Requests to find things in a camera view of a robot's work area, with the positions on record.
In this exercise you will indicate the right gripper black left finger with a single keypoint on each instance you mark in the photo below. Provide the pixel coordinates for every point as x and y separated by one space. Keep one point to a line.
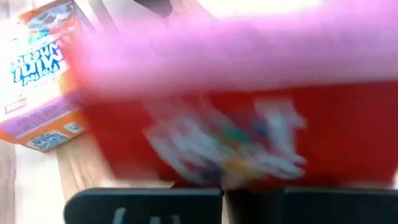
155 208

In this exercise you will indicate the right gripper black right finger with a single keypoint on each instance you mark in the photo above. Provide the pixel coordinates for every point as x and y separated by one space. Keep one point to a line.
311 208

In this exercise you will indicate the red Froot Loops cereal box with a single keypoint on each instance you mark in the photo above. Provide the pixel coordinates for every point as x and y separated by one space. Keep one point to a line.
342 130

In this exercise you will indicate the orange Mini-Wheats cereal box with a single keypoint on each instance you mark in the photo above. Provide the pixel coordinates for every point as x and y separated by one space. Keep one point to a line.
37 62

